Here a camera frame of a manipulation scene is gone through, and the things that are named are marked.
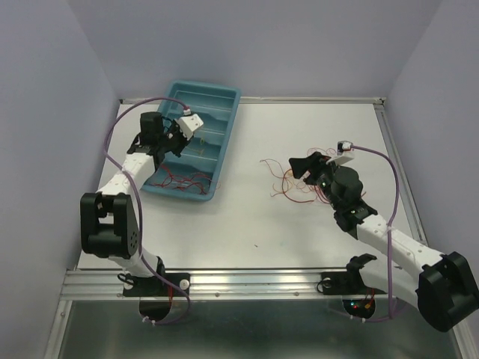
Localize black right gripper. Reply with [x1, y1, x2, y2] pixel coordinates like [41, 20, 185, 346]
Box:
[289, 151, 342, 211]

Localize red yellow wire bundle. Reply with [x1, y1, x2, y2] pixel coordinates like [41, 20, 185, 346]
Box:
[260, 147, 338, 205]

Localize yellow wires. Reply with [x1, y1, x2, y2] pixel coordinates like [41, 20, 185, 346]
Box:
[186, 126, 210, 156]

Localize teal plastic compartment tray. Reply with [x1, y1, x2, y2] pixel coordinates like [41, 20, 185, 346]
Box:
[142, 80, 241, 201]

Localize separated red wire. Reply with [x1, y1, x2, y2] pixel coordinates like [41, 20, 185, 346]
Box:
[151, 166, 222, 196]

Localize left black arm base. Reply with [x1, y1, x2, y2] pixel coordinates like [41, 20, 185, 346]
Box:
[117, 273, 180, 325]

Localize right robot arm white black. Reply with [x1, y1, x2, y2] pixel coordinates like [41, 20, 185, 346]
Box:
[289, 152, 478, 332]

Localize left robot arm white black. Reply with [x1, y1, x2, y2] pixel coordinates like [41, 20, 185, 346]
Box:
[80, 110, 204, 295]

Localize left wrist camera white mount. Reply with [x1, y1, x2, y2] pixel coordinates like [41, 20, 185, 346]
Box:
[175, 108, 204, 141]

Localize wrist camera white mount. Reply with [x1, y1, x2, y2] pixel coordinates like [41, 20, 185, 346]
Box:
[175, 108, 204, 141]
[327, 141, 355, 166]

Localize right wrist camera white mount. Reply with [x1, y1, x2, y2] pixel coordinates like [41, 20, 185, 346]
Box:
[327, 141, 355, 166]

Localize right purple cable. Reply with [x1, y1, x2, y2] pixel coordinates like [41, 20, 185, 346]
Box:
[350, 144, 401, 323]

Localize aluminium mounting rail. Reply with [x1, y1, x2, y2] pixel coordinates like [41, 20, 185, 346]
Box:
[61, 268, 366, 301]

